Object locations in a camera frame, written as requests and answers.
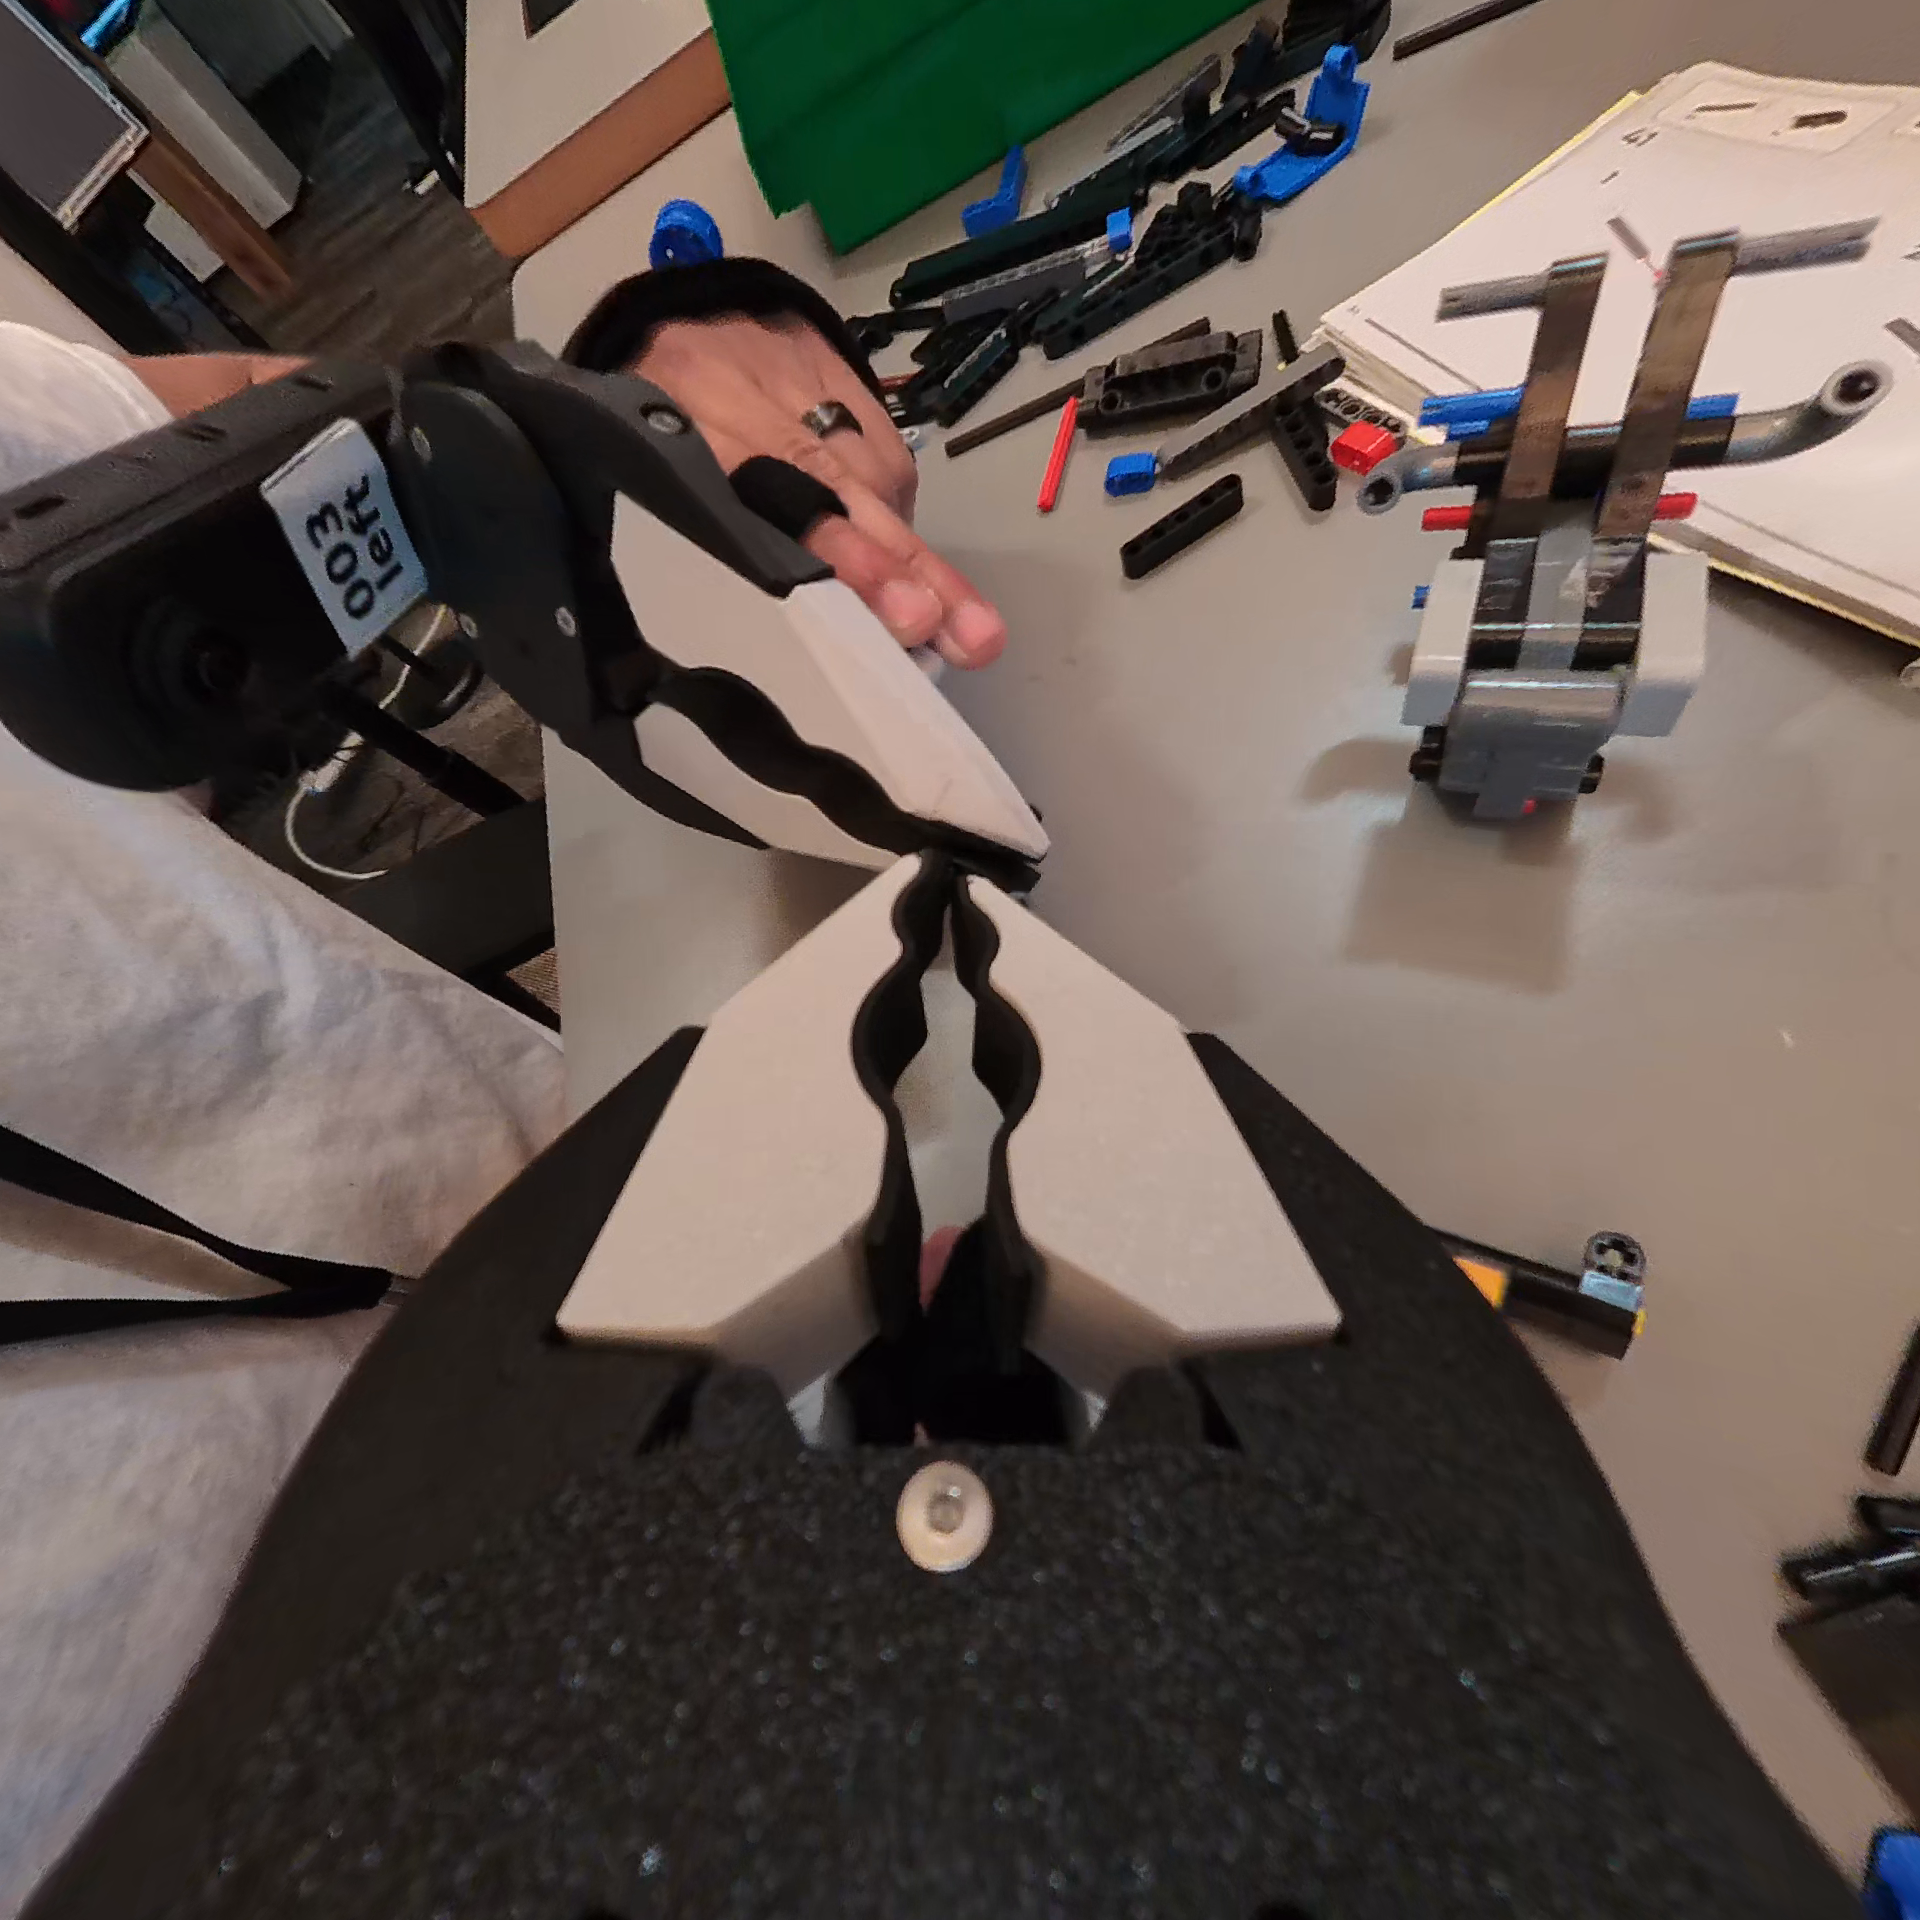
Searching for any black lego panel piece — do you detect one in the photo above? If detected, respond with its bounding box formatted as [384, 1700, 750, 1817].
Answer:
[1776, 1493, 1920, 1771]

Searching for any white cable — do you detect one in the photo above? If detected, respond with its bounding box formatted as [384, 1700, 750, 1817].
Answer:
[281, 756, 396, 883]

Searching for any person's left hand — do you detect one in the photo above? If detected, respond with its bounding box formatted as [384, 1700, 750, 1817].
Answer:
[626, 319, 1011, 671]

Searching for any wooden-edged side table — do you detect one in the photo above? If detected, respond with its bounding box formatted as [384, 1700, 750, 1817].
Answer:
[462, 0, 737, 266]

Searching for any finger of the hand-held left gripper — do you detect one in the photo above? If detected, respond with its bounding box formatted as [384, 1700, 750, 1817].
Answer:
[609, 495, 1052, 893]
[631, 718, 922, 876]

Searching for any black strap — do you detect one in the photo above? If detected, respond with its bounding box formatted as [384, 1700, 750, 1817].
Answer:
[0, 1124, 396, 1346]

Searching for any short black lego beam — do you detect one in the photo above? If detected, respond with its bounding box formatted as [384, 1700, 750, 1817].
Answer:
[1118, 471, 1248, 582]

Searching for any grey lego motor assembly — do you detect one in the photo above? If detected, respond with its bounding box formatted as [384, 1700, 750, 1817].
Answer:
[1358, 225, 1895, 825]

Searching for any pile of black lego parts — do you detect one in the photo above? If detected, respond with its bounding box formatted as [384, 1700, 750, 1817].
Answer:
[840, 0, 1396, 437]

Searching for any green box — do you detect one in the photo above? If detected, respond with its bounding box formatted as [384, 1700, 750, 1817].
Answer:
[703, 0, 1279, 255]

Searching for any dark grey lego beam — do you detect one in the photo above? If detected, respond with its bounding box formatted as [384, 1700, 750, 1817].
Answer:
[1162, 353, 1348, 482]

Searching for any large blue lego connector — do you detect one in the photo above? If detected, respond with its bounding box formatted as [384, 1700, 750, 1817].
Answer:
[1232, 45, 1375, 203]

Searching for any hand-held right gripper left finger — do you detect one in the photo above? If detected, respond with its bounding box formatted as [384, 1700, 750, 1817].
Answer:
[556, 855, 954, 1397]

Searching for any person's left forearm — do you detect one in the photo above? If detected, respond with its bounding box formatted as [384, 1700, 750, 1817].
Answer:
[0, 319, 308, 482]

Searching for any short black lego axle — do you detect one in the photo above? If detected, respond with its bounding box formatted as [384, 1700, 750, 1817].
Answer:
[1864, 1319, 1920, 1475]

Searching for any yellow and black lego assembly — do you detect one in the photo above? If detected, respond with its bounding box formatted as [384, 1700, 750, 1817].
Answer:
[1431, 1230, 1649, 1361]

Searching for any black lego frame piece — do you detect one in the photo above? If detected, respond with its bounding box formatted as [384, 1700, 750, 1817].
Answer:
[1080, 326, 1264, 437]

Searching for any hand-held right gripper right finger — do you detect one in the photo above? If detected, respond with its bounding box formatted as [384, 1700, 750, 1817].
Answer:
[952, 866, 1344, 1390]

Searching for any long black lego axle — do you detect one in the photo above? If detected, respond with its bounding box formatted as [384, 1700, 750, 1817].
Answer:
[1393, 0, 1547, 61]

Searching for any white instruction booklet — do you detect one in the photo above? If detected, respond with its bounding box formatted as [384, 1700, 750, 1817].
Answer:
[1319, 59, 1920, 647]

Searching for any dark monitor screen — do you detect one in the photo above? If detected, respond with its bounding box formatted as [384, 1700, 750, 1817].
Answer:
[0, 6, 150, 230]

